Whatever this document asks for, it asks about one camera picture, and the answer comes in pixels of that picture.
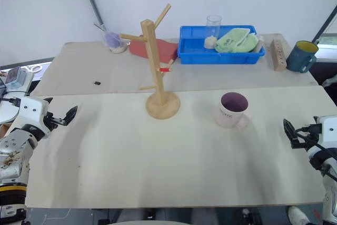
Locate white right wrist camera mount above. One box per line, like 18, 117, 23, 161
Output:
313, 115, 337, 145

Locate clear beaker purple contents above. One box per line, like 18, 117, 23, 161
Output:
101, 30, 129, 54

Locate wooden block with holes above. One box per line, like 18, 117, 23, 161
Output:
270, 38, 288, 72

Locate beige round sponge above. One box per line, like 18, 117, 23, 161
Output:
204, 36, 218, 50

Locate dark slanted pole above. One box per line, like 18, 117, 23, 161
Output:
311, 5, 337, 44

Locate white handled scissors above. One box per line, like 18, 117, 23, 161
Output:
24, 64, 43, 73

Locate clear plastic cup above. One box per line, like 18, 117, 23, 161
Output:
205, 14, 222, 42

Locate white shoe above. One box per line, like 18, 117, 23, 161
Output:
287, 206, 312, 225

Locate dark blue mug yellow inside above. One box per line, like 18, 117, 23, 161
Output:
285, 40, 320, 74

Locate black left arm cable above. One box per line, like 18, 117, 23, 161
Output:
0, 97, 22, 107

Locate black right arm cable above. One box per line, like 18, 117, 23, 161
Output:
294, 126, 337, 181

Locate red flat board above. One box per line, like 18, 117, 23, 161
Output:
128, 34, 179, 64

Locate pink mug purple inside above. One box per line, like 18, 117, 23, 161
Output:
213, 92, 254, 131

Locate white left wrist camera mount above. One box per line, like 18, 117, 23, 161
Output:
18, 96, 50, 134

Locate green cloth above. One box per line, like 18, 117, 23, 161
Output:
214, 27, 260, 54

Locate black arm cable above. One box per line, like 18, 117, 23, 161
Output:
294, 126, 337, 181
0, 97, 22, 107

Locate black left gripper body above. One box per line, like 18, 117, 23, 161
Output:
42, 111, 67, 134

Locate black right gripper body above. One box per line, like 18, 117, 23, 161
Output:
296, 123, 323, 150

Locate grey box device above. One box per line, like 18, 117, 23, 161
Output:
4, 66, 35, 91

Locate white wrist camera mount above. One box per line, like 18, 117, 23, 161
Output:
18, 96, 50, 134
313, 115, 337, 145

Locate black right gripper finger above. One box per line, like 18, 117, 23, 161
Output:
283, 118, 299, 141
290, 135, 308, 150

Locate wooden mug tree stand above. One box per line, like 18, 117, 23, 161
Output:
118, 3, 182, 120

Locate blue plastic bin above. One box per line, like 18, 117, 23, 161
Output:
177, 25, 266, 65

